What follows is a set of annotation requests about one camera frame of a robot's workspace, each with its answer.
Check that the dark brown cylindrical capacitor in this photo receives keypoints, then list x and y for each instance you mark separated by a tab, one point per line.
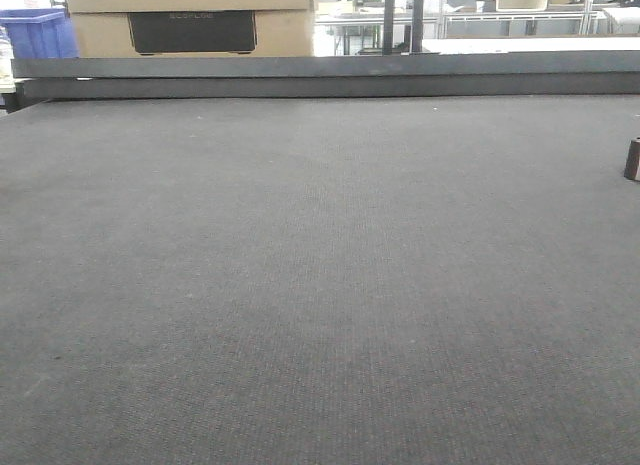
632	167

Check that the dark grey shelf board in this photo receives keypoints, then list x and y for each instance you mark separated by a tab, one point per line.
390	76

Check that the dark grey table mat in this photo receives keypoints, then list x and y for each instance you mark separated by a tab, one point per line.
417	281

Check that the lower cardboard box black label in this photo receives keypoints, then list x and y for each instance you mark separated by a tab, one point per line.
280	33

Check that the black vertical pole left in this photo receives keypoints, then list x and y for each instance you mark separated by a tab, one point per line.
388	27

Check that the black vertical pole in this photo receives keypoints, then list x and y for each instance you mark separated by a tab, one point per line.
417	26
388	27

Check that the black vertical pole right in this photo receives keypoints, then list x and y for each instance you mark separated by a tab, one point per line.
417	26

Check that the white background table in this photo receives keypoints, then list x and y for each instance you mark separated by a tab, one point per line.
459	46

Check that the blue crate left background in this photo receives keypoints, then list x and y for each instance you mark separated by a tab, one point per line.
40	33

